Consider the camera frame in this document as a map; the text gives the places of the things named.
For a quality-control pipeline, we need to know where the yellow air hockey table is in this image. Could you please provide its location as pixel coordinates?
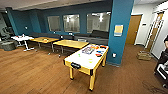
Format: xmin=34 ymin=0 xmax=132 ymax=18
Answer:
xmin=63 ymin=43 xmax=110 ymax=92

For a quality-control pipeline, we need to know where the grey lounge chair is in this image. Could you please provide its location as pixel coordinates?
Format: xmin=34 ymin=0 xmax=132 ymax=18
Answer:
xmin=0 ymin=26 xmax=15 ymax=42

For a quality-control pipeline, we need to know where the white framed glass door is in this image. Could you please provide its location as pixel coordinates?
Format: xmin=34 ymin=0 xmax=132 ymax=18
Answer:
xmin=144 ymin=9 xmax=166 ymax=52

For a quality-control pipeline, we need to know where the small white table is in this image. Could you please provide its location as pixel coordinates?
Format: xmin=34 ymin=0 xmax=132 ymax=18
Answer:
xmin=10 ymin=34 xmax=35 ymax=52

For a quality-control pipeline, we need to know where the yellow-green plastic colander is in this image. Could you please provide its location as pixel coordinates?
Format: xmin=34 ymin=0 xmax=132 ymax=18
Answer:
xmin=87 ymin=58 xmax=95 ymax=64

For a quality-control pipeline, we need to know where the colourful board game box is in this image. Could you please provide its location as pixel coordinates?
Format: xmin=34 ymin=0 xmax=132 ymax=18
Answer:
xmin=81 ymin=45 xmax=96 ymax=55

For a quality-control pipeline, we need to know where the framed yellow wall plaque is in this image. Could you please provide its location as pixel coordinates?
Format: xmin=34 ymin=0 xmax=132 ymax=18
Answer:
xmin=113 ymin=24 xmax=125 ymax=37

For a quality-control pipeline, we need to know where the wooden top office table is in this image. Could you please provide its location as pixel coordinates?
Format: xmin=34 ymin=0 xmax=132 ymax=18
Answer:
xmin=29 ymin=36 xmax=60 ymax=53
xmin=52 ymin=39 xmax=90 ymax=58

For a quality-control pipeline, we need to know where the blue plastic bowl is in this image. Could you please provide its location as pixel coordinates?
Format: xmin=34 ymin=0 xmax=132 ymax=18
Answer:
xmin=94 ymin=52 xmax=104 ymax=58

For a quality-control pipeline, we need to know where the dark grey sofa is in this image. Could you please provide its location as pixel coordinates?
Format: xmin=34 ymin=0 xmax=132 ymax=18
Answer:
xmin=74 ymin=29 xmax=110 ymax=46

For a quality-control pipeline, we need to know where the interior glass window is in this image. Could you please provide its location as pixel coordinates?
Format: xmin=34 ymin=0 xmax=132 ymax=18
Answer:
xmin=86 ymin=11 xmax=112 ymax=34
xmin=63 ymin=13 xmax=81 ymax=33
xmin=47 ymin=15 xmax=62 ymax=33

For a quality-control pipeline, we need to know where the orange red plastic bowl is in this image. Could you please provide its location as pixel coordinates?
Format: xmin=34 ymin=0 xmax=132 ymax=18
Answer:
xmin=91 ymin=44 xmax=101 ymax=50

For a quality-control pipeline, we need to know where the round grey bin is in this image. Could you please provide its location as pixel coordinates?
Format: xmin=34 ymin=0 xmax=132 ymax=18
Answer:
xmin=1 ymin=40 xmax=16 ymax=52

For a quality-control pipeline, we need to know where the dark wall bench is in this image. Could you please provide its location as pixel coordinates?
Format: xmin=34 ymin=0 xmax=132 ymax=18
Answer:
xmin=29 ymin=31 xmax=76 ymax=41

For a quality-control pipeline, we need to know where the person in dark clothes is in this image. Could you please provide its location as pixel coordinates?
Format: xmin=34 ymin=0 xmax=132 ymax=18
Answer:
xmin=162 ymin=34 xmax=168 ymax=54

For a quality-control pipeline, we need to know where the brown cardboard box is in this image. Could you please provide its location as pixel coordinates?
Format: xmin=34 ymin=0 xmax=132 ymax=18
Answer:
xmin=137 ymin=49 xmax=153 ymax=61

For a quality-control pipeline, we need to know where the brown wooden door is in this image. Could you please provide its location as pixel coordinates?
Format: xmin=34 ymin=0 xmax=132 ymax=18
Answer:
xmin=125 ymin=14 xmax=143 ymax=46

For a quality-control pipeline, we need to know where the small white tabletop object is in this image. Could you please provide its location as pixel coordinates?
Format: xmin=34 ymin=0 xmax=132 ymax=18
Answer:
xmin=21 ymin=34 xmax=28 ymax=39

